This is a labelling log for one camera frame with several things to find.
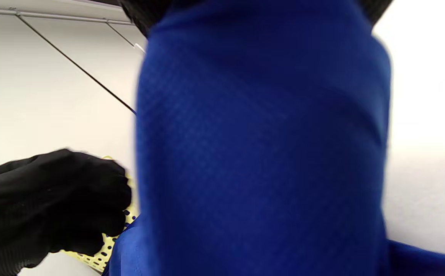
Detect person's right hand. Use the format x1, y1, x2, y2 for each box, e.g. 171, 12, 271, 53
119, 0, 393, 38

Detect blue t-shirt clothes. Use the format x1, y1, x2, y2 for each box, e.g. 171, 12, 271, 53
103, 0, 445, 276

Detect person's left hand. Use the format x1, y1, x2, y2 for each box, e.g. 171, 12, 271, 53
0, 149, 133, 276

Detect yellow perforated laundry basket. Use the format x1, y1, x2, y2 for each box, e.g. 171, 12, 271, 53
63, 155, 140, 273

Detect white partition panel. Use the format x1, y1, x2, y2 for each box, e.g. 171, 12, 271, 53
0, 11, 146, 169

